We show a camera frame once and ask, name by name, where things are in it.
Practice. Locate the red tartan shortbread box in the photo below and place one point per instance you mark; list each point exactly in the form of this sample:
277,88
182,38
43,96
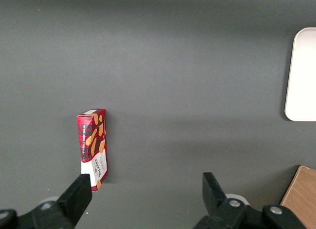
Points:
95,140

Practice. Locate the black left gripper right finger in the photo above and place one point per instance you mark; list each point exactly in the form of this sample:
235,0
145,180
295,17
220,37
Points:
214,199

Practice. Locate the wooden two-drawer cabinet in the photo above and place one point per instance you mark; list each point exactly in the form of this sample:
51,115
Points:
301,197

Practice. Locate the cream plastic tray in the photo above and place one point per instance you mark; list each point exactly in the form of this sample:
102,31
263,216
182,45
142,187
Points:
303,78

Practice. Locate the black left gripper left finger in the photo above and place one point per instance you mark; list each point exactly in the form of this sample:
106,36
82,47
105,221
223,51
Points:
74,199

